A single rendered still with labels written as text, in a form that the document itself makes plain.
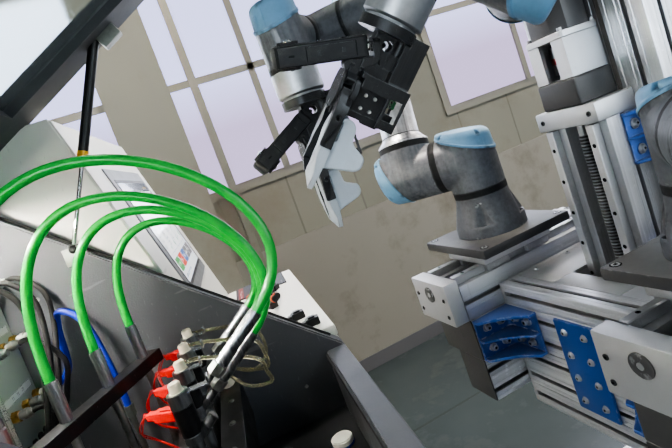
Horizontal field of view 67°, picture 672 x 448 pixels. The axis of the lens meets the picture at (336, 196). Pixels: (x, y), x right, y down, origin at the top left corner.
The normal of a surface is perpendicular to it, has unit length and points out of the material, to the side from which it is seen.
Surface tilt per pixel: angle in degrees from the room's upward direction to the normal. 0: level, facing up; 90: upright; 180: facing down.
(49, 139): 90
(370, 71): 103
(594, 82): 90
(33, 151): 90
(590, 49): 90
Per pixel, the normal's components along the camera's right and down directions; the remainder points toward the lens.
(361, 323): 0.33, -0.02
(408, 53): 0.11, 0.30
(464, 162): -0.40, 0.24
